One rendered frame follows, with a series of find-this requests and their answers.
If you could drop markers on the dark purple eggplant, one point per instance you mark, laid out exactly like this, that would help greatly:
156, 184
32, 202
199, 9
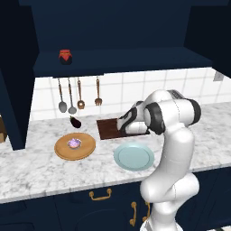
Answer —
75, 121

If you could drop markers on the purple frosted pastry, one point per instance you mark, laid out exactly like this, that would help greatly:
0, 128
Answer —
74, 143

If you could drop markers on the dark blue drawer front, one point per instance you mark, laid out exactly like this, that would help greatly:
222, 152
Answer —
99, 197

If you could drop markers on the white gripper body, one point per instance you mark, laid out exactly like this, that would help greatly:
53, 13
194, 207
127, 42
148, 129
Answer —
135, 127

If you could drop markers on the dark blue base cabinet door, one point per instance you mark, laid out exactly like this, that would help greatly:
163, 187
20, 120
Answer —
210, 198
99, 221

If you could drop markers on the red-lidded jam jar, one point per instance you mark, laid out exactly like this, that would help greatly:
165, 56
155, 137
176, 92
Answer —
65, 57

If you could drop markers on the dark brown rectangular tray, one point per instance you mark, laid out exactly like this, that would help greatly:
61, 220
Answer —
107, 127

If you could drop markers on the grey wall outlet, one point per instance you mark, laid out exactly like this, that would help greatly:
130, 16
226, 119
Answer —
218, 76

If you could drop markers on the light blue plate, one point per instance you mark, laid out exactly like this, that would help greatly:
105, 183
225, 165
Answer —
133, 156

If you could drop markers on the brown wooden box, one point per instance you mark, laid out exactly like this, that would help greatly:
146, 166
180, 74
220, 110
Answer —
2, 130

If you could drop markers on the wooden slotted spatula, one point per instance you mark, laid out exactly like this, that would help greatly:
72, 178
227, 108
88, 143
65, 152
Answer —
80, 100

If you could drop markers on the grey metal spoon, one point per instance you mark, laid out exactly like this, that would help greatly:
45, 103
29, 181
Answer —
62, 103

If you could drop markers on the grey metal ladle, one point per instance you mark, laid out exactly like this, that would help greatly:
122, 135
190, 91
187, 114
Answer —
71, 106

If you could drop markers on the dark blue wall cabinet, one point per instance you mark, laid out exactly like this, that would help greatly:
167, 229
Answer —
120, 61

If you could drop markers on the round wooden cutting board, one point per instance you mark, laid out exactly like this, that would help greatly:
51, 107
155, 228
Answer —
64, 149

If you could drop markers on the wooden fork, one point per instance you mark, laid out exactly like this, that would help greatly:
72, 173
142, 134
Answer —
98, 97

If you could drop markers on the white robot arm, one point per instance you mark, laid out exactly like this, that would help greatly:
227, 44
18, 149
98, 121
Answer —
177, 156

